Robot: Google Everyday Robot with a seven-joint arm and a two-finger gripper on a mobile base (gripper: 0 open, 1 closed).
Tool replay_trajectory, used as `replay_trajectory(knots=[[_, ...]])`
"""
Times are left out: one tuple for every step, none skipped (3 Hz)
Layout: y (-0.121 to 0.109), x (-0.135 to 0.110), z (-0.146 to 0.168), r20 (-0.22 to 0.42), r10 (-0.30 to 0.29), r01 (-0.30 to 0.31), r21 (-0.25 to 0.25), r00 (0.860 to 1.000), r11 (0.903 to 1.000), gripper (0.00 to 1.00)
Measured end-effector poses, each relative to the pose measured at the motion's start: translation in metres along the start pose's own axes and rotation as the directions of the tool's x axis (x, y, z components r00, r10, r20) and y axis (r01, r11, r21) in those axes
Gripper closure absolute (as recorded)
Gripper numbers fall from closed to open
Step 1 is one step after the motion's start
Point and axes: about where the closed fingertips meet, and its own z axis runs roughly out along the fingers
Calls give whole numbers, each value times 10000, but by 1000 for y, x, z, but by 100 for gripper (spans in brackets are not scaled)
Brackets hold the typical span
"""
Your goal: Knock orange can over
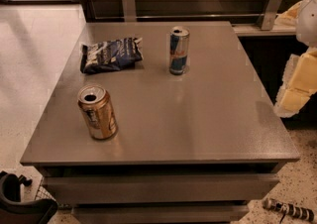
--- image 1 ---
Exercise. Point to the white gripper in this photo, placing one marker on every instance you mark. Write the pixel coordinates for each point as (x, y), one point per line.
(307, 20)

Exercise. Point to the orange soda can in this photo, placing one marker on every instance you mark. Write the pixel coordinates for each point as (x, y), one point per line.
(96, 107)

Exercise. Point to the blue silver energy drink can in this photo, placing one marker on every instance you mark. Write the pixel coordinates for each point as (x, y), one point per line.
(178, 49)

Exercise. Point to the grey drawer cabinet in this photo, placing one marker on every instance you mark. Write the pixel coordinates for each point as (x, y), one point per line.
(195, 148)

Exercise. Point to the black white striped tool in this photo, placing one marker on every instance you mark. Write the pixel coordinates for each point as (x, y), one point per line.
(296, 212)

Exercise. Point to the dark blue chip bag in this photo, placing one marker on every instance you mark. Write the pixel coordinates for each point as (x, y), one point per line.
(110, 56)

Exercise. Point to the black chair base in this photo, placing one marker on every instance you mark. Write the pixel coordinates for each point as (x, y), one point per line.
(15, 211)

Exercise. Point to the right metal wall bracket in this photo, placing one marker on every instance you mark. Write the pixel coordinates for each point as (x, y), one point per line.
(267, 18)

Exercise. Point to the metal wall bracket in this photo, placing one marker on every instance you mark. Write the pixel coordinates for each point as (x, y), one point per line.
(267, 18)
(129, 10)

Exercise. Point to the left metal wall bracket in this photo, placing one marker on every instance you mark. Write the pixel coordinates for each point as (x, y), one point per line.
(129, 10)

